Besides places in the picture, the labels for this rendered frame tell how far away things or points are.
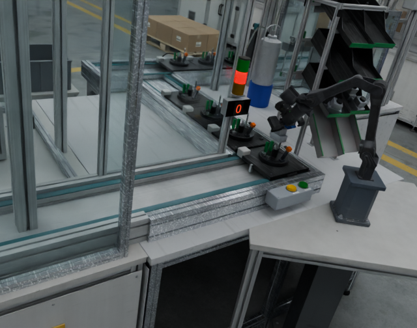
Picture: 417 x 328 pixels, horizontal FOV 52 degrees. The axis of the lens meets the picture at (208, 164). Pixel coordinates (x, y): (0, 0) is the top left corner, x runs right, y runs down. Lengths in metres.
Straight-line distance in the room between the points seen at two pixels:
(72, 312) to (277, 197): 0.86
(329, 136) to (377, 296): 1.25
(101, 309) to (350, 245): 0.96
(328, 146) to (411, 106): 3.91
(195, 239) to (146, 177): 0.33
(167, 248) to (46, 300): 0.41
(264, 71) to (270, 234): 1.37
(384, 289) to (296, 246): 1.48
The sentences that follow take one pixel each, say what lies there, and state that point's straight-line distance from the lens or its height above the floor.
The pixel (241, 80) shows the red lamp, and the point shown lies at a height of 1.33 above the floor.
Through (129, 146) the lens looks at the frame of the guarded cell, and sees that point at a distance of 1.21.
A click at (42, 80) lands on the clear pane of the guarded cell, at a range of 1.07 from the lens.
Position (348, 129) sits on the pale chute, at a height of 1.07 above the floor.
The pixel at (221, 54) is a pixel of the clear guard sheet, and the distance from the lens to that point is 1.73.
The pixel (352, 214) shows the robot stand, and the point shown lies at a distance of 1.88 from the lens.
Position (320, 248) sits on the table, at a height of 0.86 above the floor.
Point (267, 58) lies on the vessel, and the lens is 2.77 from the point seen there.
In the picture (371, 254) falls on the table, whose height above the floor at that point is 0.86.
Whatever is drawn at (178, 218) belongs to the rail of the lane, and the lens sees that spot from 1.53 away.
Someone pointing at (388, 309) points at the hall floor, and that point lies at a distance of 2.96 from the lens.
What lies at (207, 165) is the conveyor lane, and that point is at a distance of 1.86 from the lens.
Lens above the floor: 1.85
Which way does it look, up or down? 29 degrees down
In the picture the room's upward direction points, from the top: 10 degrees clockwise
